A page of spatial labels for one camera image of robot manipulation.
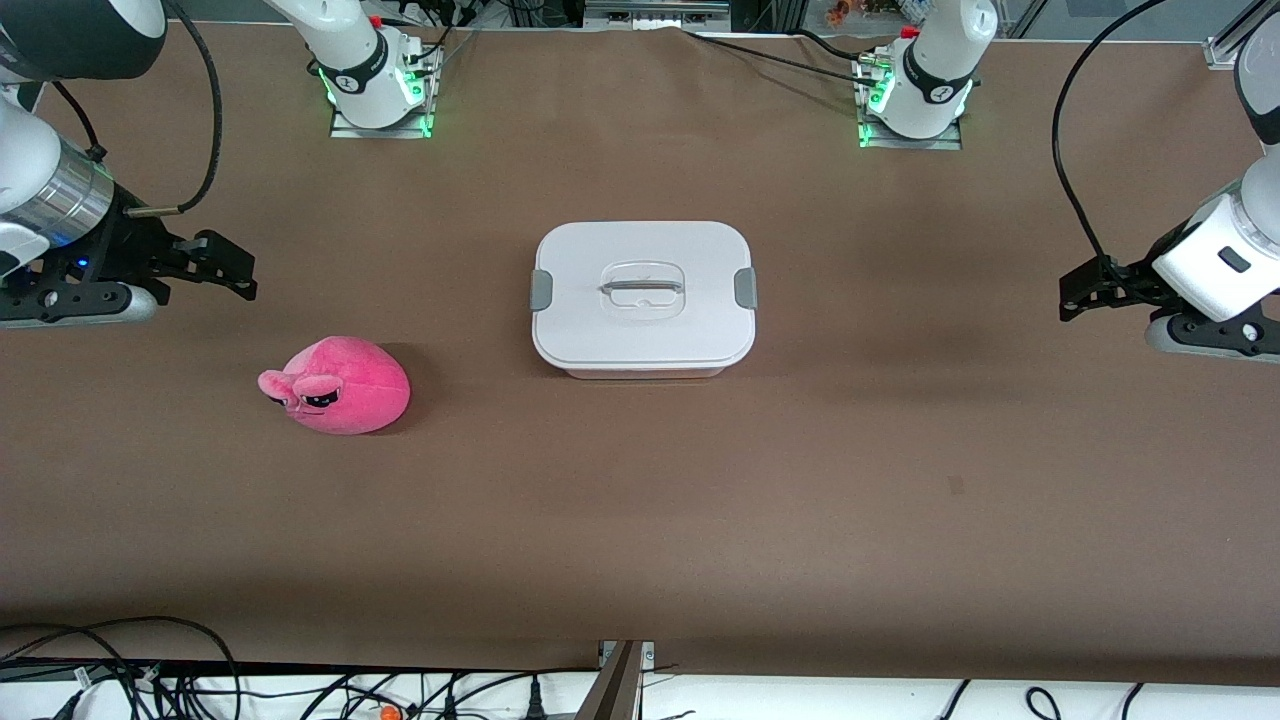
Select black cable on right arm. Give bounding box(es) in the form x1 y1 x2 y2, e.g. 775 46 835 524
125 0 223 219

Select metal base plate right arm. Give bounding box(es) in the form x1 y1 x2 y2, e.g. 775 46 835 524
330 50 436 139

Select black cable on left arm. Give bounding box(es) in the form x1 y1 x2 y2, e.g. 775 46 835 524
1050 0 1201 286

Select translucent pink plastic box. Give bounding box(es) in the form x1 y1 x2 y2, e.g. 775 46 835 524
555 362 731 380

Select metal base plate left arm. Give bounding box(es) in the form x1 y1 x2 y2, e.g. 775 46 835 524
858 55 963 151

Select brown table cover sheet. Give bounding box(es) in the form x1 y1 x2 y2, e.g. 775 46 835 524
0 20 1280 686

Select white box lid grey clips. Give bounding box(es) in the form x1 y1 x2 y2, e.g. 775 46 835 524
530 221 758 369

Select aluminium frame bar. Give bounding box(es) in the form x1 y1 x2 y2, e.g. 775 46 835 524
585 0 731 27

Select black cable across table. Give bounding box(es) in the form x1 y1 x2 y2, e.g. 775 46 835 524
683 28 886 91

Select aluminium corner profile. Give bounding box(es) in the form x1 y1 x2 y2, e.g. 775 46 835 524
1205 0 1280 71

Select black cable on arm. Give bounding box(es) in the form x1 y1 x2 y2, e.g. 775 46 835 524
1050 0 1201 286
125 0 223 219

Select black table edge rail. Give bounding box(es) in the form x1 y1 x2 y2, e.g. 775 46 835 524
0 656 601 683

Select black looping floor cable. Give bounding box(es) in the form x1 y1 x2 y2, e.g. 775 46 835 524
0 615 243 720

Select aluminium profile post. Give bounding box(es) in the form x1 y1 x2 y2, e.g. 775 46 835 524
575 642 646 720

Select pink plush toy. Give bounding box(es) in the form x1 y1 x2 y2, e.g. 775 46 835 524
258 336 411 436

